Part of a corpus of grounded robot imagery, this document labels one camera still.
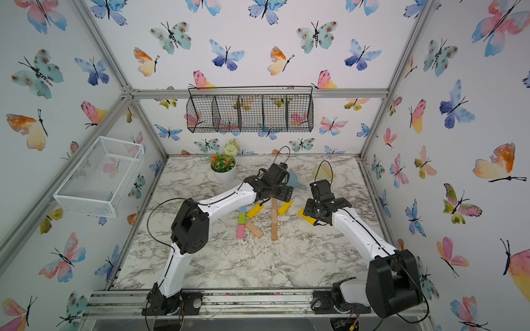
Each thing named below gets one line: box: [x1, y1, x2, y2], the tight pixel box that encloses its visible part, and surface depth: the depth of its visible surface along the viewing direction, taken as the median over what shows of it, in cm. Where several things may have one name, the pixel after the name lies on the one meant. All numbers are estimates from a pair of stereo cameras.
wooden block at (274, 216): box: [271, 208, 278, 225], surface depth 98 cm
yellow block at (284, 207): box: [277, 199, 294, 216], surface depth 101 cm
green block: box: [238, 212, 247, 225], surface depth 95 cm
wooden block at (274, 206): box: [271, 197, 278, 216], surface depth 100 cm
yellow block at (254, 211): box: [245, 202, 265, 220], surface depth 99 cm
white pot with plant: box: [210, 138, 241, 183], surface depth 102 cm
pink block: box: [236, 224, 245, 240], surface depth 93 cm
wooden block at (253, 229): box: [244, 222, 264, 239], surface depth 93 cm
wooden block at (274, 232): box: [271, 222, 279, 241], surface depth 93 cm
